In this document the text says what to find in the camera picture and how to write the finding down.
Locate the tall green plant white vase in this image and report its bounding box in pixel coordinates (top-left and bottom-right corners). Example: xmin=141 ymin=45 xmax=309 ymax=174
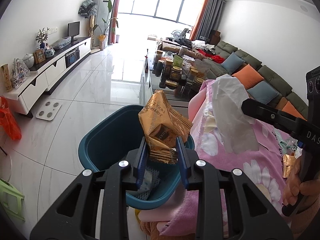
xmin=94 ymin=0 xmax=119 ymax=50

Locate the floor fan with cloth cover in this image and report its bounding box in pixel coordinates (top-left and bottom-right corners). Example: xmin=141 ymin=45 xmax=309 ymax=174
xmin=78 ymin=0 xmax=98 ymax=49

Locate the large gold snack wrapper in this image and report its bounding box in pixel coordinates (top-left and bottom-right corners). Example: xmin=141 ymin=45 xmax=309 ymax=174
xmin=138 ymin=90 xmax=193 ymax=165

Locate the black monitor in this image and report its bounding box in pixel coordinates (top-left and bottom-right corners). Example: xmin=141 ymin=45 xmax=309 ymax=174
xmin=68 ymin=21 xmax=81 ymax=42

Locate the white tissue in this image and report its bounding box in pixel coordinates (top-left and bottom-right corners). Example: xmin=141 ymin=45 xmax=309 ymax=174
xmin=211 ymin=74 xmax=259 ymax=153

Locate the olive green sectional sofa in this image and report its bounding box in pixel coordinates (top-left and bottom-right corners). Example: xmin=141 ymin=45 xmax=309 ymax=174
xmin=160 ymin=40 xmax=310 ymax=120

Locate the small gold snack packet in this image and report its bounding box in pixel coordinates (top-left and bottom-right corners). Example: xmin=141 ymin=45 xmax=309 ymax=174
xmin=282 ymin=154 xmax=297 ymax=178

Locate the person's right hand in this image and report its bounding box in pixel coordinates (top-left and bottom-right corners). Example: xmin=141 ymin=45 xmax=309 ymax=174
xmin=282 ymin=156 xmax=320 ymax=212

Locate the pale pink cloth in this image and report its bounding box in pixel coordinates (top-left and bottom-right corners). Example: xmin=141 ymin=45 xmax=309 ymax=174
xmin=139 ymin=180 xmax=228 ymax=235

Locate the wooden picture frame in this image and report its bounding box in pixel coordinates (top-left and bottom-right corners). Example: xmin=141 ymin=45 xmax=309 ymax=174
xmin=33 ymin=49 xmax=46 ymax=64

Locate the white ceramic jar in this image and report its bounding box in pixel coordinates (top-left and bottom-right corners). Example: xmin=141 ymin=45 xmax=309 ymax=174
xmin=22 ymin=52 xmax=35 ymax=68

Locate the pink floral blanket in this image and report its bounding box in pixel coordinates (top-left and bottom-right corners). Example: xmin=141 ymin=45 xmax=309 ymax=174
xmin=157 ymin=79 xmax=320 ymax=237

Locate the beige snack bag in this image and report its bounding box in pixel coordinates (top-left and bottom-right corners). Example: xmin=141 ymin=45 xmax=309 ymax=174
xmin=194 ymin=59 xmax=212 ymax=79

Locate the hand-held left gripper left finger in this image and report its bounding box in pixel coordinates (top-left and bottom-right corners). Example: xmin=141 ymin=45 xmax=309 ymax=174
xmin=29 ymin=136 xmax=150 ymax=240

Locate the white standing air conditioner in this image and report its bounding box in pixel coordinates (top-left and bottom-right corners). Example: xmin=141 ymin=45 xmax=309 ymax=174
xmin=93 ymin=0 xmax=117 ymax=48

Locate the person's right forearm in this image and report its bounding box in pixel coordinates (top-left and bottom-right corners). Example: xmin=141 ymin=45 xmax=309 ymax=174
xmin=287 ymin=200 xmax=320 ymax=240

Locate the group of glass jars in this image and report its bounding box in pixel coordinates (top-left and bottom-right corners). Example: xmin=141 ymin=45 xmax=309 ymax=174
xmin=152 ymin=51 xmax=205 ymax=97

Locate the pile of clothes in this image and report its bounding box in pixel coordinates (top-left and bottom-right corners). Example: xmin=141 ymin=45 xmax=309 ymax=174
xmin=192 ymin=40 xmax=215 ymax=53

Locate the black bag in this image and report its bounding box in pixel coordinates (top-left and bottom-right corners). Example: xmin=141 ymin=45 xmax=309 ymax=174
xmin=174 ymin=37 xmax=193 ymax=49

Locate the clear green printed wrapper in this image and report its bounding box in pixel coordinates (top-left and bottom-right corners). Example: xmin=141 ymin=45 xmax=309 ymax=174
xmin=279 ymin=137 xmax=304 ymax=155

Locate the glass coffee table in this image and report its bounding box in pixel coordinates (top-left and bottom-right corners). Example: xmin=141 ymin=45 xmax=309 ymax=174
xmin=140 ymin=49 xmax=200 ymax=103

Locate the large window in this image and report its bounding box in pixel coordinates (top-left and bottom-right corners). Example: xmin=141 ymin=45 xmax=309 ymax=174
xmin=117 ymin=0 xmax=208 ymax=24

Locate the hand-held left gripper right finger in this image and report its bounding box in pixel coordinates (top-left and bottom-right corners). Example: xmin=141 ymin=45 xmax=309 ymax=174
xmin=175 ymin=136 xmax=294 ymax=240

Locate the white bathroom scale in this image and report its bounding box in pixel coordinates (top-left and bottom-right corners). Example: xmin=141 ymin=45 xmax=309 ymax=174
xmin=36 ymin=101 xmax=62 ymax=121

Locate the blue-grey cushion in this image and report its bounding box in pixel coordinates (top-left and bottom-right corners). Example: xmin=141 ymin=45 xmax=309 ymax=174
xmin=221 ymin=52 xmax=245 ymax=72
xmin=246 ymin=80 xmax=279 ymax=104

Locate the orange cushion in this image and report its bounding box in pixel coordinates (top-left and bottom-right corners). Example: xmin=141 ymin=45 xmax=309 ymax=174
xmin=276 ymin=101 xmax=307 ymax=122
xmin=231 ymin=64 xmax=264 ymax=90

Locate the white tv cabinet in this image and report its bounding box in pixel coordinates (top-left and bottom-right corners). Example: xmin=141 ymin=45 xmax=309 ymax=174
xmin=6 ymin=36 xmax=92 ymax=118

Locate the dark blue trash bin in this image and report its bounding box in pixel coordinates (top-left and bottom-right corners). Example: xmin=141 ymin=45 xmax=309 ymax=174
xmin=78 ymin=104 xmax=195 ymax=209

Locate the brown wooden cabinet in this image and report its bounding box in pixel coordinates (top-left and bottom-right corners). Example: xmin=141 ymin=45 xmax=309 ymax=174
xmin=209 ymin=30 xmax=222 ymax=45

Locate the orange plastic bag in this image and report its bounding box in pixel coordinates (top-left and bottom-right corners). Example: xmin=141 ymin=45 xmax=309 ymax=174
xmin=0 ymin=96 xmax=22 ymax=141

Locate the light green plastic stool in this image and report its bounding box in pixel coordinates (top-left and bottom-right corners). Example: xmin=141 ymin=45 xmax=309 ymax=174
xmin=0 ymin=177 xmax=25 ymax=223

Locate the clear plastic bag bundle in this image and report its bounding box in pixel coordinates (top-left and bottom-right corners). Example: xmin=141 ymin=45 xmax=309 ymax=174
xmin=51 ymin=36 xmax=72 ymax=50

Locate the tan patterned box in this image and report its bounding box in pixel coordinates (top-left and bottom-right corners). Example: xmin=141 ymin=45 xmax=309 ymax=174
xmin=0 ymin=64 xmax=12 ymax=92

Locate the white foam net sleeve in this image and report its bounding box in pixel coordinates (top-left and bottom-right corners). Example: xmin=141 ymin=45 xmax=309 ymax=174
xmin=136 ymin=167 xmax=160 ymax=200

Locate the clear wrapped ornament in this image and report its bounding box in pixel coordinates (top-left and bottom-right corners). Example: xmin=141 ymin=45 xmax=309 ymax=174
xmin=11 ymin=58 xmax=31 ymax=89

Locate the small plant blue vase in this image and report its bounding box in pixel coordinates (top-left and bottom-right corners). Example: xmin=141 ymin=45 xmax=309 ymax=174
xmin=35 ymin=27 xmax=50 ymax=49

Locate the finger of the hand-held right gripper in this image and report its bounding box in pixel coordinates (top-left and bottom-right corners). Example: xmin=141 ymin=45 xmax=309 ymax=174
xmin=241 ymin=98 xmax=308 ymax=142

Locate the black appliance blue display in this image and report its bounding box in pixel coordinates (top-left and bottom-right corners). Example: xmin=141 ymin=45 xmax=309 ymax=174
xmin=65 ymin=46 xmax=80 ymax=68

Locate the grey orange curtain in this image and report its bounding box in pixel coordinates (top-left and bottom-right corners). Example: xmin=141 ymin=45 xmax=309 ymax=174
xmin=190 ymin=0 xmax=227 ymax=42
xmin=108 ymin=0 xmax=124 ymax=44

